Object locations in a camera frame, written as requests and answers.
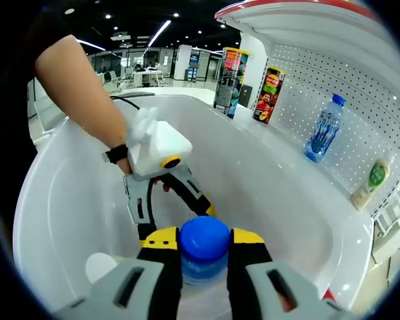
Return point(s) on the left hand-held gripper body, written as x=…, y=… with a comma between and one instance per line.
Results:
x=156, y=146

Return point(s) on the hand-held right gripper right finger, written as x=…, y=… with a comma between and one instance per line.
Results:
x=246, y=266

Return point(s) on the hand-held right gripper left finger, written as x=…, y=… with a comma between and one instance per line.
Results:
x=163, y=266

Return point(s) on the blue-cap water bottle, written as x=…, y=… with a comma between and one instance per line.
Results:
x=205, y=246
x=325, y=130

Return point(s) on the beige bottle green label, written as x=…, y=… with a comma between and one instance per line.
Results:
x=100, y=266
x=371, y=183

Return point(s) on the white shopping basket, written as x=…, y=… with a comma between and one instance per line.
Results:
x=270, y=200

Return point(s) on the white snack and drink counter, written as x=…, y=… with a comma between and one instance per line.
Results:
x=320, y=33

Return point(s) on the person's left hand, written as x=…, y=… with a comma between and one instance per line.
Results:
x=125, y=166

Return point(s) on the white office tables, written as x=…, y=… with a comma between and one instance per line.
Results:
x=146, y=76

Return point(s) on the black chair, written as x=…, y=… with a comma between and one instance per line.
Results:
x=245, y=96

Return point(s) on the red chips can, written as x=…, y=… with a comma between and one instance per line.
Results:
x=268, y=96

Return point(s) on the white furniture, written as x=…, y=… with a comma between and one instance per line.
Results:
x=390, y=230

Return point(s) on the person's black clothing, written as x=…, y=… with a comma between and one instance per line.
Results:
x=6, y=133

